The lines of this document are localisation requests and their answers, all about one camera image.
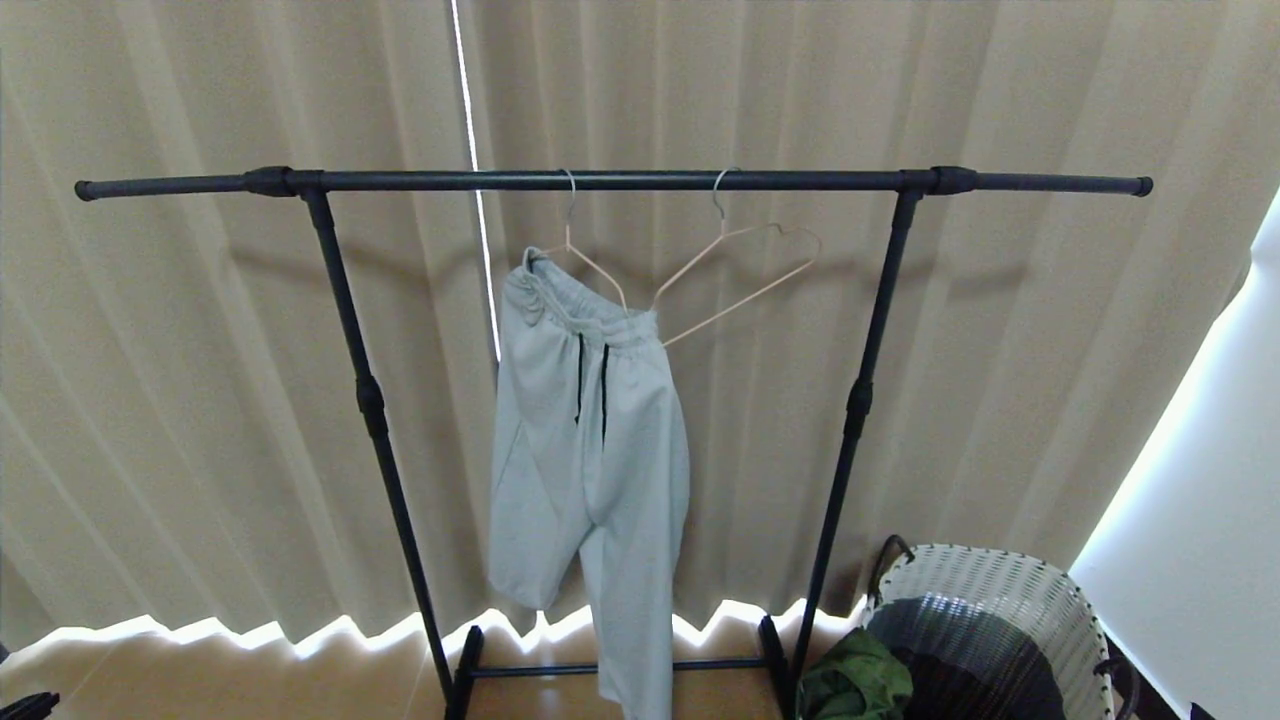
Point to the pale grey shorts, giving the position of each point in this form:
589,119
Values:
620,450

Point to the pink clothes hanger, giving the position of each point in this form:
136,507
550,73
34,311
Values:
590,265
730,303

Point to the black clothes rack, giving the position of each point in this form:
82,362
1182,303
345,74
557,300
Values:
440,181

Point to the white laundry basket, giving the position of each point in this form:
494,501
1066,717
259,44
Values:
1000,580

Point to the green garment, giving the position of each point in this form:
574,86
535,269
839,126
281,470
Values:
855,685

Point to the beige curtain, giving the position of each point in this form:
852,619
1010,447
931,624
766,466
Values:
250,90

